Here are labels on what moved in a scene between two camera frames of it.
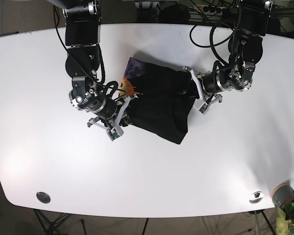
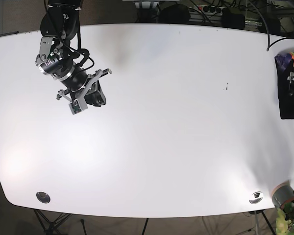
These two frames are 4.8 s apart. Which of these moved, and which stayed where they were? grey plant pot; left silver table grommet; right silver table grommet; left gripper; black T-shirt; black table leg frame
Moved: left gripper; black T-shirt
Stayed: left silver table grommet; black table leg frame; grey plant pot; right silver table grommet
